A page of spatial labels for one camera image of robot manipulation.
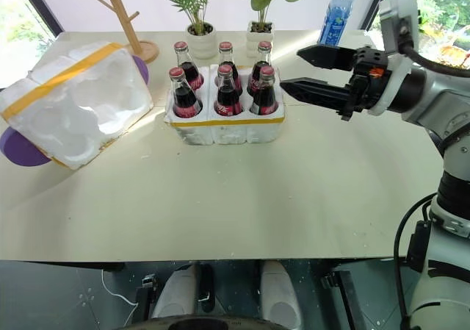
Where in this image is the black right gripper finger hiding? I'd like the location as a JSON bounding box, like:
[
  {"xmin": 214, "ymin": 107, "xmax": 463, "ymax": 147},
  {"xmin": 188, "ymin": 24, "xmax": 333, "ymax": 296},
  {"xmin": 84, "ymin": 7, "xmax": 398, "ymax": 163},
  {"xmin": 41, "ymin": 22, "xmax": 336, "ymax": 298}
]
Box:
[
  {"xmin": 279, "ymin": 79, "xmax": 350, "ymax": 115},
  {"xmin": 296, "ymin": 44, "xmax": 358, "ymax": 72}
]

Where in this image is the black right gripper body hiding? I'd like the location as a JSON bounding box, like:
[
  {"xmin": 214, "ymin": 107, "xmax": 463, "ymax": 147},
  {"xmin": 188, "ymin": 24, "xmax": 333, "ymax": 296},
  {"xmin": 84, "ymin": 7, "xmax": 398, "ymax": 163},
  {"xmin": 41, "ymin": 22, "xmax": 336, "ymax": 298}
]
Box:
[{"xmin": 336, "ymin": 46, "xmax": 391, "ymax": 122}]

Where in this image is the glass cola bottle red cap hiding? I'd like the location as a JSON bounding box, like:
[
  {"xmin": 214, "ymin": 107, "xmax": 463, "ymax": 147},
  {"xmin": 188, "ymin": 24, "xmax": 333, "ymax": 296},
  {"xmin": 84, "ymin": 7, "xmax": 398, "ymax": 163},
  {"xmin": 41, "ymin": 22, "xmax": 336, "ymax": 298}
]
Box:
[
  {"xmin": 246, "ymin": 40, "xmax": 274, "ymax": 96},
  {"xmin": 217, "ymin": 40, "xmax": 244, "ymax": 96},
  {"xmin": 168, "ymin": 67, "xmax": 203, "ymax": 120},
  {"xmin": 249, "ymin": 66, "xmax": 279, "ymax": 116},
  {"xmin": 214, "ymin": 64, "xmax": 244, "ymax": 118},
  {"xmin": 173, "ymin": 40, "xmax": 205, "ymax": 92}
]

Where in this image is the white foam crate yellow tape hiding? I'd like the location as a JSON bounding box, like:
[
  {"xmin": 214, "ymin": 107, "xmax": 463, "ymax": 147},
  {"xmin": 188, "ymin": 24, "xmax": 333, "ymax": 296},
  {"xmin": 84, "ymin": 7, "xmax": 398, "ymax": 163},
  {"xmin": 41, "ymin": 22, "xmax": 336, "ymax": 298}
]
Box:
[{"xmin": 164, "ymin": 63, "xmax": 286, "ymax": 146}]

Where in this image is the white foam box yellow tape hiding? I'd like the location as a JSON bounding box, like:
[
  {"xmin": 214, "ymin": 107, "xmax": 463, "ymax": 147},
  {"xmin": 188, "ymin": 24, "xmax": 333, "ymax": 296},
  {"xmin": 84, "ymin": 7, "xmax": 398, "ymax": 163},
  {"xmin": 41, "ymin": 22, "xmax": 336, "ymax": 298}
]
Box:
[{"xmin": 0, "ymin": 41, "xmax": 154, "ymax": 172}]

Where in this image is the blue plastic water bottle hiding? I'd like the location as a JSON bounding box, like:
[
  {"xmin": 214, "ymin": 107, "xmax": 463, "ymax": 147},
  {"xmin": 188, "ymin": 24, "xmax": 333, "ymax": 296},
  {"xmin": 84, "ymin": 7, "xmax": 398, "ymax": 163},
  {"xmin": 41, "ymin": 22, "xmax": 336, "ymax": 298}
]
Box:
[{"xmin": 317, "ymin": 0, "xmax": 358, "ymax": 48}]

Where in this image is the round-leaf plant in white pot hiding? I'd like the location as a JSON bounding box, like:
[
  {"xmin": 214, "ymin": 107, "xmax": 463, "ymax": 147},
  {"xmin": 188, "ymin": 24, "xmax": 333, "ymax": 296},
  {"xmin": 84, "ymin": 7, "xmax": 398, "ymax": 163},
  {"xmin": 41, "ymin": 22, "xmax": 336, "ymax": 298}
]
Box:
[{"xmin": 231, "ymin": 0, "xmax": 304, "ymax": 59}]

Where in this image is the palm plant in white pot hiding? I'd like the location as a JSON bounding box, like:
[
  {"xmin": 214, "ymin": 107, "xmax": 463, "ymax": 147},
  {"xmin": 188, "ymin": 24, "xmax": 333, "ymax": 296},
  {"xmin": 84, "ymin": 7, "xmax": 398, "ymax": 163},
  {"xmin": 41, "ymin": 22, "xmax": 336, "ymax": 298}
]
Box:
[{"xmin": 161, "ymin": 0, "xmax": 218, "ymax": 60}]

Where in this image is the wooden branch rack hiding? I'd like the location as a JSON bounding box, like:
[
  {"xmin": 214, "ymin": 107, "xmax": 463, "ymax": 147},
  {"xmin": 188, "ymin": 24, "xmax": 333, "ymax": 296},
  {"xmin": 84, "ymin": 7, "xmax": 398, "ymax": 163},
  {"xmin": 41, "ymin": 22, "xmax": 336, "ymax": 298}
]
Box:
[{"xmin": 81, "ymin": 0, "xmax": 161, "ymax": 65}]

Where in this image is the white rounded robot right foot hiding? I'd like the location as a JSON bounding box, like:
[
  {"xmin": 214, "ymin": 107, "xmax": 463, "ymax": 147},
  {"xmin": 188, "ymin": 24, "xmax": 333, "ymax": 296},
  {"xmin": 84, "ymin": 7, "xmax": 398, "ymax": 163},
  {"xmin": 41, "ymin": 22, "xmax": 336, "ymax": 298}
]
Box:
[{"xmin": 259, "ymin": 259, "xmax": 303, "ymax": 330}]

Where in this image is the white rounded robot foot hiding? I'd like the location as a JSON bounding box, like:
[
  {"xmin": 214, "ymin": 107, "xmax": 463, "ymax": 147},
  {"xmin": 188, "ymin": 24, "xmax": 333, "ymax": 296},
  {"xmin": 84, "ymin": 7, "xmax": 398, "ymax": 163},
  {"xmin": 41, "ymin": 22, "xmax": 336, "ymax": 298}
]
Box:
[
  {"xmin": 151, "ymin": 263, "xmax": 198, "ymax": 320},
  {"xmin": 259, "ymin": 259, "xmax": 303, "ymax": 330}
]

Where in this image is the white rounded robot left foot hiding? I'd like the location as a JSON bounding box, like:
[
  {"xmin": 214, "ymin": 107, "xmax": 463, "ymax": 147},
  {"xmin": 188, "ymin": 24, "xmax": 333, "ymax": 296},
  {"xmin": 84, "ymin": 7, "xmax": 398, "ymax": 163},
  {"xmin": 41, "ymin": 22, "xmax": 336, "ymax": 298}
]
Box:
[{"xmin": 151, "ymin": 263, "xmax": 198, "ymax": 320}]

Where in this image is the dark rounded robot torso edge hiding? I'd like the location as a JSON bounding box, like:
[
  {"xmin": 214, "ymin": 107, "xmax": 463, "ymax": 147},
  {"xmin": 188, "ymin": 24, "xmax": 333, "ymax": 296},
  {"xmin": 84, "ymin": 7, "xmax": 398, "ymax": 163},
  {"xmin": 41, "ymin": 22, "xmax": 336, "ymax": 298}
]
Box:
[{"xmin": 123, "ymin": 315, "xmax": 295, "ymax": 330}]

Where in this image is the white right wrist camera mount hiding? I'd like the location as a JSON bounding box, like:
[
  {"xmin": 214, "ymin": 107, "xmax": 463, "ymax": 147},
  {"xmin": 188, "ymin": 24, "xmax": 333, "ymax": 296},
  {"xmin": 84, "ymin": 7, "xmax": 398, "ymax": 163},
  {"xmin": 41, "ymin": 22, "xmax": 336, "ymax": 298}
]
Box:
[{"xmin": 366, "ymin": 0, "xmax": 422, "ymax": 116}]

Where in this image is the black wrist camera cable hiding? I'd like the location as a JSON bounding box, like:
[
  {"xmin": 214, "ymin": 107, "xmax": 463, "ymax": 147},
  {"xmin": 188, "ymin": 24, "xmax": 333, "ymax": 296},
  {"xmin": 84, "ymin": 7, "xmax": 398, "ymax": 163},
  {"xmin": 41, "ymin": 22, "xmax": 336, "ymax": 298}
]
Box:
[{"xmin": 398, "ymin": 32, "xmax": 470, "ymax": 71}]

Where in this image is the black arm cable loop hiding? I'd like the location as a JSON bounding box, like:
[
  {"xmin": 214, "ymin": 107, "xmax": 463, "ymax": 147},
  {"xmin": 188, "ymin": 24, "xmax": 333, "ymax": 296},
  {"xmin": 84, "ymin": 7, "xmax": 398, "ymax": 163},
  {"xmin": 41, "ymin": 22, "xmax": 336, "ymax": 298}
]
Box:
[{"xmin": 393, "ymin": 193, "xmax": 438, "ymax": 330}]

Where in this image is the black table leg frame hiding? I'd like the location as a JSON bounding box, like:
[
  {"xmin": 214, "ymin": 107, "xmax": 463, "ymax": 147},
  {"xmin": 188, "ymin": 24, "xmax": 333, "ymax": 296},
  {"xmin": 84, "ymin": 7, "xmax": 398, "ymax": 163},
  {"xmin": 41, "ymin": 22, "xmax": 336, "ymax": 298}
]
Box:
[{"xmin": 318, "ymin": 268, "xmax": 369, "ymax": 330}]

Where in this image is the thin white floor cable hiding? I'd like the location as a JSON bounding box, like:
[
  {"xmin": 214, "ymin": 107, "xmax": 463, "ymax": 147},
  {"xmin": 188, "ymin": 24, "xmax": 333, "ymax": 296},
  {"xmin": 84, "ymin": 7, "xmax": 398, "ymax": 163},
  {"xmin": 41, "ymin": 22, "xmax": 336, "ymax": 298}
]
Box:
[{"xmin": 100, "ymin": 268, "xmax": 141, "ymax": 308}]

